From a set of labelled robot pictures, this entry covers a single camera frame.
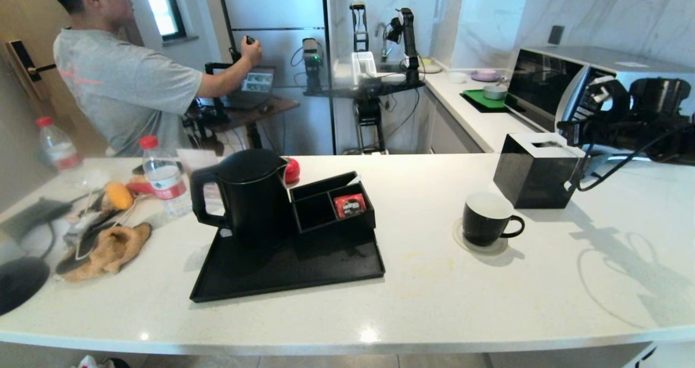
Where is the silver microwave oven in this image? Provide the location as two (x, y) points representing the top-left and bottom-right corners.
(508, 46), (695, 160)

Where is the clear water bottle red cap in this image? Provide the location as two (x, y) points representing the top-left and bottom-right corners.
(37, 117), (83, 172)

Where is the white red shoe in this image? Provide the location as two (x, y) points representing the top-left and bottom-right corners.
(76, 355), (116, 368)

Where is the white kitchen cabinet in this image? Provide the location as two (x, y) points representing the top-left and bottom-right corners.
(424, 88), (484, 154)

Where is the black mug white inside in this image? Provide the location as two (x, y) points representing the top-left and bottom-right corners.
(463, 191), (525, 247)

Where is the black centre stand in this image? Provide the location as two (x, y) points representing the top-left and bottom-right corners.
(350, 1), (387, 154)

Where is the black strap tangle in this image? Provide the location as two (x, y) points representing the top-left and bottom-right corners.
(57, 202), (136, 275)

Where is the green mat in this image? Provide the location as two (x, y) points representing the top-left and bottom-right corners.
(463, 88), (508, 109)

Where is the black rectangular serving tray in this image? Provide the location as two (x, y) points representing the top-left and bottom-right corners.
(189, 224), (386, 303)

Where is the black door lock handle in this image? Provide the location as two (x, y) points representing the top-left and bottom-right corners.
(7, 40), (56, 84)

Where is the clear water bottle red label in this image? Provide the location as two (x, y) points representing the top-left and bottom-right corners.
(140, 136), (192, 218)

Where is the red instant coffee sachet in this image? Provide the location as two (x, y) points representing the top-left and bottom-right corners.
(333, 193), (367, 218)

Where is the black device with green light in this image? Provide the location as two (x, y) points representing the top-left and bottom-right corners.
(301, 37), (324, 92)

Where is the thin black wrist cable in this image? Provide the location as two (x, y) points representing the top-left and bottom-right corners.
(576, 132), (679, 193)

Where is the grey pyramid tea bag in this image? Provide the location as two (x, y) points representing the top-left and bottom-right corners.
(546, 140), (577, 191)

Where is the round clear coaster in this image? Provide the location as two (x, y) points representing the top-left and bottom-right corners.
(452, 217), (509, 256)

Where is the red mesh pouch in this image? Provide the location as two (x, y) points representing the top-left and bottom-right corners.
(128, 177), (158, 196)

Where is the dark framed window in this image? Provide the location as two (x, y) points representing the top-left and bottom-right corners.
(140, 0), (188, 42)

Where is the brown wooden desk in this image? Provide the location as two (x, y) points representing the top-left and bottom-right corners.
(209, 97), (300, 157)

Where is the black tissue box white lid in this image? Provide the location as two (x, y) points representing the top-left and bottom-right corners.
(493, 132), (588, 210)

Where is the grey white refrigerator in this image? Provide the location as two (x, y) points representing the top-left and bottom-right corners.
(216, 0), (334, 156)

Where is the black tray under mat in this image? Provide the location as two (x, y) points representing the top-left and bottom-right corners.
(460, 92), (511, 113)

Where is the black open laptop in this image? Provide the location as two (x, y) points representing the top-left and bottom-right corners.
(225, 66), (276, 110)

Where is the chrome kitchen faucet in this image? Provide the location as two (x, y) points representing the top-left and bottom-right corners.
(375, 22), (389, 63)

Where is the orange oval toy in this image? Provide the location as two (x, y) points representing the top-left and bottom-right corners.
(105, 182), (135, 211)

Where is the black compartment organizer box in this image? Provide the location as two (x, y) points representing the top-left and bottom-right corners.
(289, 171), (376, 249)

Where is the translucent white box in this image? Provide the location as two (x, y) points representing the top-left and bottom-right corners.
(352, 50), (379, 78)

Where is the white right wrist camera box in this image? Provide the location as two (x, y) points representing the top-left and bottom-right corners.
(585, 78), (631, 120)

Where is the man in grey shirt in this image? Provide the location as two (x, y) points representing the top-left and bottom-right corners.
(35, 0), (264, 158)

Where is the black round kettle base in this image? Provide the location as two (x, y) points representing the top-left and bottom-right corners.
(0, 257), (52, 315)

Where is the black electric kettle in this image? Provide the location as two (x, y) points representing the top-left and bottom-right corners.
(189, 149), (291, 253)

